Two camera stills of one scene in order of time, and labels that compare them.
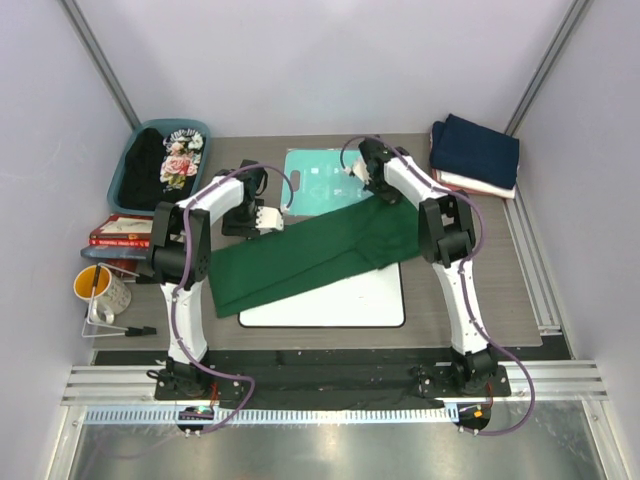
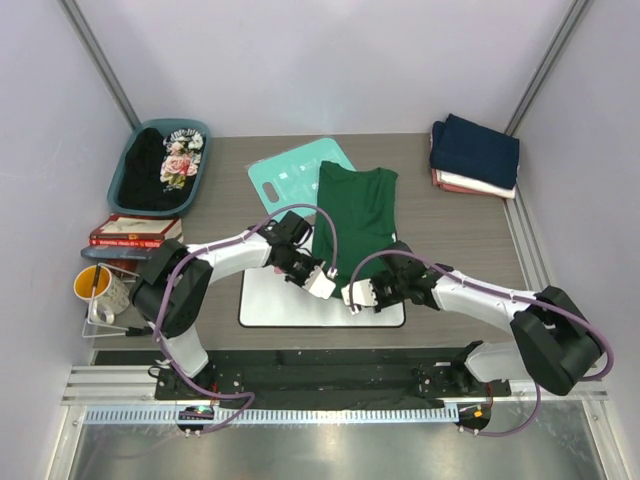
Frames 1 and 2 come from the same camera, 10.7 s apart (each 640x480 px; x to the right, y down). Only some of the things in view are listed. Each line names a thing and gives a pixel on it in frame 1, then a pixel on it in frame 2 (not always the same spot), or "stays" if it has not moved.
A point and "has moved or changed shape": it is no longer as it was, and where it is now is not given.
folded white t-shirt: (476, 185) stays
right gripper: (388, 193) to (381, 289)
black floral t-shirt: (160, 166) stays
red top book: (125, 227) stays
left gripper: (240, 226) to (304, 270)
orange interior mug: (111, 295) stays
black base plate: (333, 378) stays
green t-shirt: (248, 272) has moved or changed shape
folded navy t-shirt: (467, 150) stays
